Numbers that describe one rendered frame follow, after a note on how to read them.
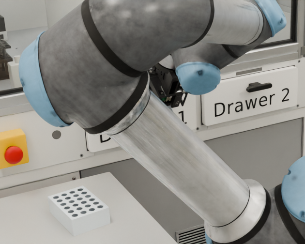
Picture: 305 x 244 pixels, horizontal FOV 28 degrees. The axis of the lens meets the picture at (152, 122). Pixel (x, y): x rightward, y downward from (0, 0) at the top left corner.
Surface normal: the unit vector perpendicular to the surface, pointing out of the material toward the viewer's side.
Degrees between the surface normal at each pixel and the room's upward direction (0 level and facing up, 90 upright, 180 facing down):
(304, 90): 90
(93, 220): 90
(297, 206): 43
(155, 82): 35
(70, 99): 112
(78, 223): 90
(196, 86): 124
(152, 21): 79
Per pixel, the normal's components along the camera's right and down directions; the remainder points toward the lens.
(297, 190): -0.52, -0.49
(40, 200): -0.06, -0.93
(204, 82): 0.20, 0.81
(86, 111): -0.09, 0.67
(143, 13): 0.29, -0.04
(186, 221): 0.41, 0.30
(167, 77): -0.91, 0.20
